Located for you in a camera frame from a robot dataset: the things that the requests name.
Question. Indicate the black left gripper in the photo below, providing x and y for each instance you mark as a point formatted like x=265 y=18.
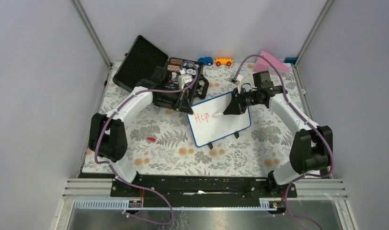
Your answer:
x=185 y=107

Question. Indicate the orange toy car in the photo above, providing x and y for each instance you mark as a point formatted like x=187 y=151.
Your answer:
x=223 y=61

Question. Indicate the blue toy car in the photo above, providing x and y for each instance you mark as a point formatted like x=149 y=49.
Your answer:
x=206 y=61

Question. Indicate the blue framed whiteboard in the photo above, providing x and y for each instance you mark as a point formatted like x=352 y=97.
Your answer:
x=206 y=128

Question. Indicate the floral tablecloth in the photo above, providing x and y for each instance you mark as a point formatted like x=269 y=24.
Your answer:
x=262 y=147

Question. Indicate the pink plastic stand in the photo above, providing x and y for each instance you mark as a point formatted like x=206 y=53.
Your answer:
x=263 y=65

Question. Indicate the blue block in corner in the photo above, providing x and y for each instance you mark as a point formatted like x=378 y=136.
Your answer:
x=291 y=60

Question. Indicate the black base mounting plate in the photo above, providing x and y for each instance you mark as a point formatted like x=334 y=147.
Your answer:
x=200 y=191

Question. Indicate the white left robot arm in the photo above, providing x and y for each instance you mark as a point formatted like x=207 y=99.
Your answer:
x=107 y=135

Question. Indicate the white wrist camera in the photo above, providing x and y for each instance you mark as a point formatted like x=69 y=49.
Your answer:
x=185 y=77
x=236 y=79

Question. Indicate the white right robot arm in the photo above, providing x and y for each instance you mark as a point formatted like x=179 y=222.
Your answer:
x=311 y=149

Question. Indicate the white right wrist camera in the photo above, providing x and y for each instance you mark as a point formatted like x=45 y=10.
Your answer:
x=236 y=79

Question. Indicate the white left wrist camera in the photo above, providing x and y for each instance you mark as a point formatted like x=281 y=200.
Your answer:
x=185 y=77

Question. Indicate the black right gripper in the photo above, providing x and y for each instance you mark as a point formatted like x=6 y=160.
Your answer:
x=236 y=107

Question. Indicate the black poker chip case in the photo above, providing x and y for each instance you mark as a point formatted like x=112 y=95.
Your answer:
x=146 y=61

